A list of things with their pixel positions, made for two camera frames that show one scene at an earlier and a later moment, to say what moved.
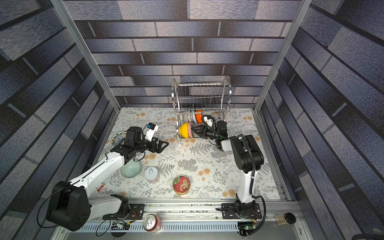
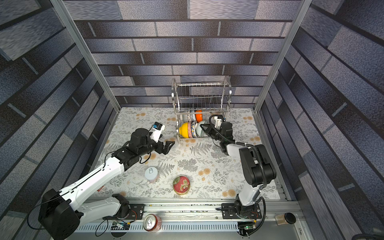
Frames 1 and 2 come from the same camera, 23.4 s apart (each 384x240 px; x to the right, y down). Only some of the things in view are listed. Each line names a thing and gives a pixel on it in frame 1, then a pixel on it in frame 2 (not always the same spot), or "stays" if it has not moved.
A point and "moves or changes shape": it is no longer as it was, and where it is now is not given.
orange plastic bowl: [198, 116] stays
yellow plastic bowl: [183, 130] stays
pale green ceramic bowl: [131, 169] moves or changes shape
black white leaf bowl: [189, 130] stays
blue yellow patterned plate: [119, 138] moves or changes shape
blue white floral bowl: [193, 117] stays
